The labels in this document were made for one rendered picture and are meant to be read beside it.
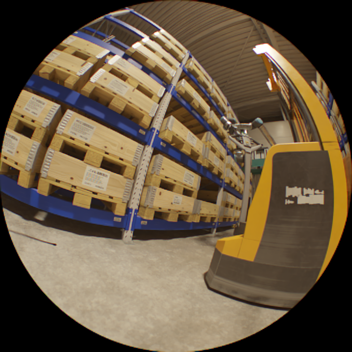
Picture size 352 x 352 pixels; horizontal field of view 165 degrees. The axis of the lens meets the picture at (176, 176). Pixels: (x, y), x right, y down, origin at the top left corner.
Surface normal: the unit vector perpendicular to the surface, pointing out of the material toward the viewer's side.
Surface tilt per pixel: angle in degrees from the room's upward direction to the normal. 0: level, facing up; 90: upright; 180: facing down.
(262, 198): 90
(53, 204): 90
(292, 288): 90
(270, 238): 90
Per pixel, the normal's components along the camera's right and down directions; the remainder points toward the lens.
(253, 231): -0.68, -0.30
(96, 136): 0.70, -0.01
